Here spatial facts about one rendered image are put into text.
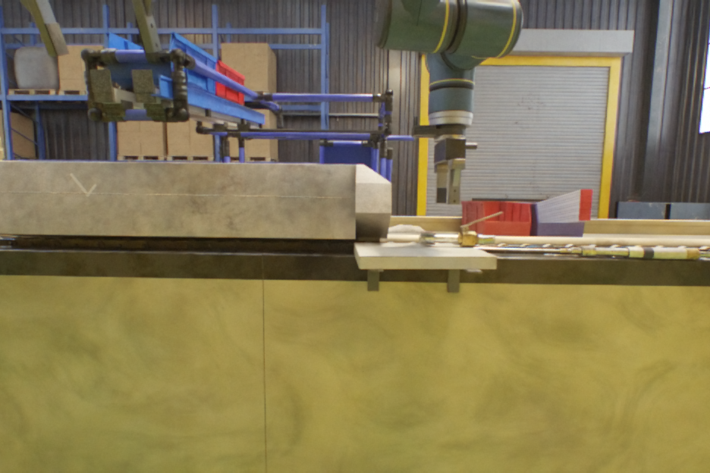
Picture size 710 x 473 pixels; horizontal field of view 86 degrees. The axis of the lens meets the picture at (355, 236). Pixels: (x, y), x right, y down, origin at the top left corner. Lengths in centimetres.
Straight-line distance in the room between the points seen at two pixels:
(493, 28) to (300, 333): 82
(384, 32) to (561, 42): 1200
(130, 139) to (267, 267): 1064
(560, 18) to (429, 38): 1274
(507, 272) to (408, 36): 62
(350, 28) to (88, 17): 744
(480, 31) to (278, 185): 58
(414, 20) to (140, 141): 1082
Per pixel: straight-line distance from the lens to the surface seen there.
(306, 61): 1205
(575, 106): 1303
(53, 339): 136
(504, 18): 88
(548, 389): 123
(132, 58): 112
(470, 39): 85
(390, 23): 79
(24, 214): 134
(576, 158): 1292
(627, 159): 1374
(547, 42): 1259
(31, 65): 1330
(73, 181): 127
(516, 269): 109
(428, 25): 82
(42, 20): 71
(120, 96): 112
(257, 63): 1070
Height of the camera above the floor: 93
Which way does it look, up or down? 7 degrees down
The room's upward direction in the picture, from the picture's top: 1 degrees clockwise
